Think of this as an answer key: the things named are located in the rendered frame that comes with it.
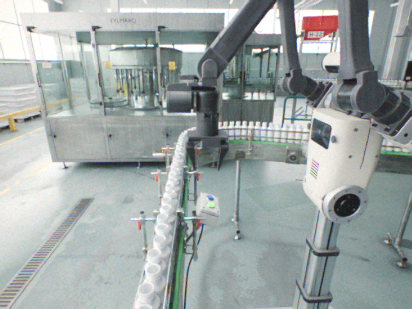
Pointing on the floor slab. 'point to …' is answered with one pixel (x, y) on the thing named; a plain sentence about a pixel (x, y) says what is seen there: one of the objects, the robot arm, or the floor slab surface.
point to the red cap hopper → (317, 31)
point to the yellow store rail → (17, 116)
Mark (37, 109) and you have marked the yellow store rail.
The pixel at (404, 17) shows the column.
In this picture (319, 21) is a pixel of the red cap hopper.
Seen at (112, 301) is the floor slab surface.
